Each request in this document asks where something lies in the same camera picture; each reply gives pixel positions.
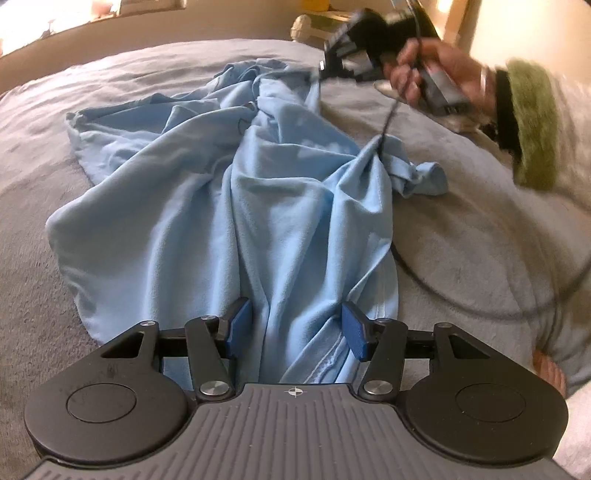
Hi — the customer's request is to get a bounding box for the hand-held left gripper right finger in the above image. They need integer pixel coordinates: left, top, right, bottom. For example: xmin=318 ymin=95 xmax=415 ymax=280
xmin=341 ymin=301 xmax=493 ymax=402

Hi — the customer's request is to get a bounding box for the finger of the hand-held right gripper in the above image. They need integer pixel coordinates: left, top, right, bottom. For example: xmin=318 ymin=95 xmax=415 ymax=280
xmin=318 ymin=45 xmax=371 ymax=85

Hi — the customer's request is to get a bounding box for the person's right hand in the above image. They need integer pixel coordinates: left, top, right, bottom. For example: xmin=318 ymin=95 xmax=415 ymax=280
xmin=385 ymin=37 xmax=498 ymax=118

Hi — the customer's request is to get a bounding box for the black cable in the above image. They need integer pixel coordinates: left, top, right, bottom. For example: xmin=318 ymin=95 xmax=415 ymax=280
xmin=376 ymin=0 xmax=591 ymax=319

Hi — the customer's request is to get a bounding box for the person's right forearm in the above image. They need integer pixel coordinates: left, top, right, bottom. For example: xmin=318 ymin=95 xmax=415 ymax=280
xmin=480 ymin=58 xmax=591 ymax=195

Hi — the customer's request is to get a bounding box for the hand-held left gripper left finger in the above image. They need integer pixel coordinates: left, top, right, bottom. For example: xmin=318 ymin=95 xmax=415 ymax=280
xmin=99 ymin=298 xmax=254 ymax=402

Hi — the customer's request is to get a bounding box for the light blue t-shirt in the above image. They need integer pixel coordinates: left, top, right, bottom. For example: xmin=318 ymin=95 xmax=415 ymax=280
xmin=45 ymin=58 xmax=450 ymax=385

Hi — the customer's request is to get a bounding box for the grey blanket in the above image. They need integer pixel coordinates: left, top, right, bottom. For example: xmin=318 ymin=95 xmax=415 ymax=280
xmin=0 ymin=39 xmax=591 ymax=480

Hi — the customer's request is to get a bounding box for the window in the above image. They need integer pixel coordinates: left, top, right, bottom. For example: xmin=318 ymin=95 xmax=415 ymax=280
xmin=0 ymin=0 xmax=185 ymax=58

